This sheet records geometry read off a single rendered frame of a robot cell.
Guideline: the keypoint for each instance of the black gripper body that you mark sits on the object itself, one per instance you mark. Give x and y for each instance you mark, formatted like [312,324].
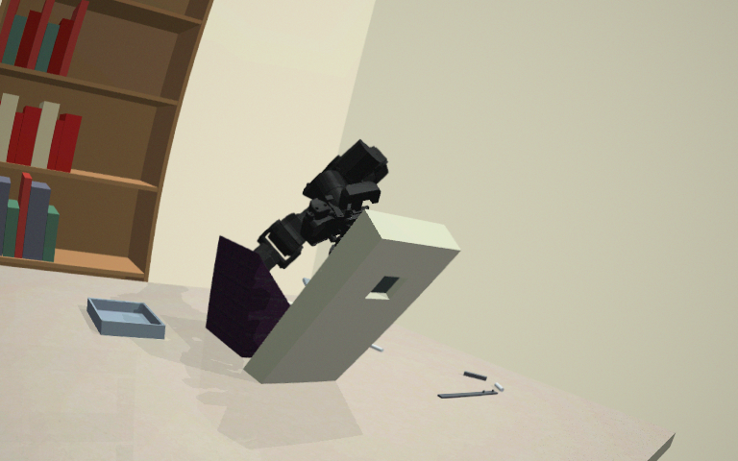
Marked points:
[349,199]

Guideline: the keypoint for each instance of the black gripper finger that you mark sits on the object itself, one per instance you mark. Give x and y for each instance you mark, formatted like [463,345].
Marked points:
[347,223]

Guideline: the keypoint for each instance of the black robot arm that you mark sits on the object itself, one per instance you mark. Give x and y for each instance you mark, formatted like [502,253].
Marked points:
[360,163]

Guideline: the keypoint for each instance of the light blue square tray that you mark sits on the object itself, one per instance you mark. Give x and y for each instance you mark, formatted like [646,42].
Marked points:
[125,318]

